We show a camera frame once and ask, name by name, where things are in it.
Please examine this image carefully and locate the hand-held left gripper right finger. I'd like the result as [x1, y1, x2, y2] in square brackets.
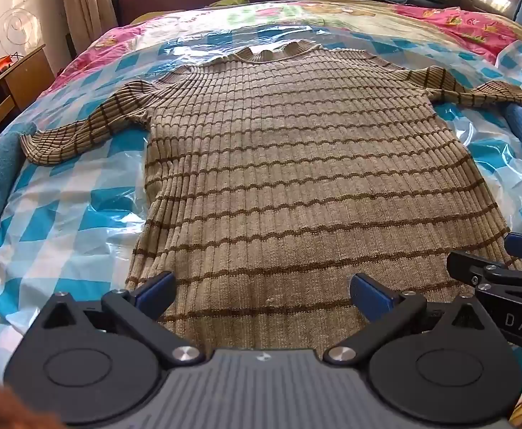
[322, 272, 494, 365]

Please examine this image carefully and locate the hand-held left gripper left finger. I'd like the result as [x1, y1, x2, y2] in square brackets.
[36, 271, 205, 366]

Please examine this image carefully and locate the beige striped knit sweater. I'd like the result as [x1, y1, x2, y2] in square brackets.
[20, 40, 522, 355]

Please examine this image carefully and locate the blue white checkered plastic sheet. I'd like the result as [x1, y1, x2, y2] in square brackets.
[0, 27, 522, 429]

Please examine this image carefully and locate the brown fuzzy cloth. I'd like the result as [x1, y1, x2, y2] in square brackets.
[0, 370, 64, 429]

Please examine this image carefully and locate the pink floral quilt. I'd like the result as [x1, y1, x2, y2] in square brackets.
[51, 0, 522, 429]

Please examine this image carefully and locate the wooden side cabinet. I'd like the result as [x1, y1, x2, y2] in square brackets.
[0, 45, 55, 153]

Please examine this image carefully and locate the yellow pillow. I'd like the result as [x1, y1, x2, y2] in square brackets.
[130, 9, 164, 26]

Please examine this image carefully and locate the wire wall ornament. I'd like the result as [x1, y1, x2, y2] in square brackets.
[0, 8, 39, 51]

